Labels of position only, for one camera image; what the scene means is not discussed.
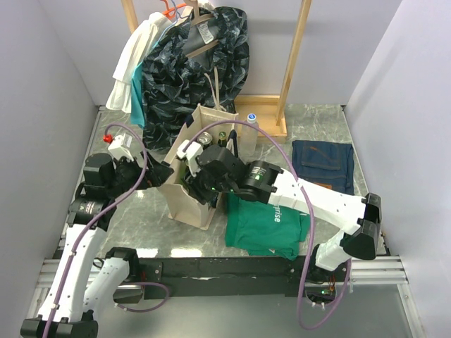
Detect teal hanging garment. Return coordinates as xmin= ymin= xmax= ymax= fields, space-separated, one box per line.
xmin=130 ymin=63 xmax=145 ymax=129

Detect beige canvas tote bag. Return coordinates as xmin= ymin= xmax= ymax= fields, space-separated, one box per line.
xmin=156 ymin=65 xmax=242 ymax=232

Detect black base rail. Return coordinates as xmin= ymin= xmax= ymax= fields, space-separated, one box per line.
xmin=133 ymin=256 xmax=350 ymax=300

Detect white hanging garment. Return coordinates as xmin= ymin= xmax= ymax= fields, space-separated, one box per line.
xmin=106 ymin=12 xmax=171 ymax=113

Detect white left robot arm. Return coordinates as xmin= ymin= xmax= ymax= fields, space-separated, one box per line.
xmin=20 ymin=153 xmax=174 ymax=337

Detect wooden clothes hanger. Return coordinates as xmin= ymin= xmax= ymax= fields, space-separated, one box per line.
xmin=183 ymin=0 xmax=219 ymax=58

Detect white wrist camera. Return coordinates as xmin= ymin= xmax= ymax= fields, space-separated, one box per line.
xmin=176 ymin=139 xmax=203 ymax=177
xmin=103 ymin=132 xmax=134 ymax=161

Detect dark patterned hanging shirt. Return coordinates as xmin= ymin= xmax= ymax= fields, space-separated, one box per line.
xmin=141 ymin=6 xmax=250 ymax=151

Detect folded blue jeans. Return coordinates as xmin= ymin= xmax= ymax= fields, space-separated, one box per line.
xmin=292 ymin=140 xmax=354 ymax=195

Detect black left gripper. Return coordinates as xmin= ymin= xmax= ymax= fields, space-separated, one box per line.
xmin=106 ymin=149 xmax=173 ymax=197

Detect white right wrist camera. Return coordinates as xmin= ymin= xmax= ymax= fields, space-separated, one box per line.
xmin=176 ymin=139 xmax=203 ymax=177

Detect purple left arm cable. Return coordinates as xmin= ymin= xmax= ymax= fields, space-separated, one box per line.
xmin=44 ymin=123 xmax=171 ymax=332

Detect clear water bottle blue cap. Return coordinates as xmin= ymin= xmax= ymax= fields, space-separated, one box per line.
xmin=239 ymin=113 xmax=259 ymax=161

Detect silver beverage can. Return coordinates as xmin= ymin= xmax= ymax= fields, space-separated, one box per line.
xmin=197 ymin=132 xmax=213 ymax=149

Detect green printed t-shirt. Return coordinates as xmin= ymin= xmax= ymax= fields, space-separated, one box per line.
xmin=225 ymin=194 xmax=310 ymax=261

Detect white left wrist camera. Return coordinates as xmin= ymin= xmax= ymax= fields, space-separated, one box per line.
xmin=103 ymin=132 xmax=134 ymax=161

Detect orange clothes hanger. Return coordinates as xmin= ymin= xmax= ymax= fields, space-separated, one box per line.
xmin=161 ymin=0 xmax=186 ymax=19

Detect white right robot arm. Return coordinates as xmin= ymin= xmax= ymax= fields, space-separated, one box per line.
xmin=176 ymin=140 xmax=381 ymax=280

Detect wooden clothes rack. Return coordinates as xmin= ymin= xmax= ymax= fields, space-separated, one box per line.
xmin=121 ymin=0 xmax=313 ymax=144

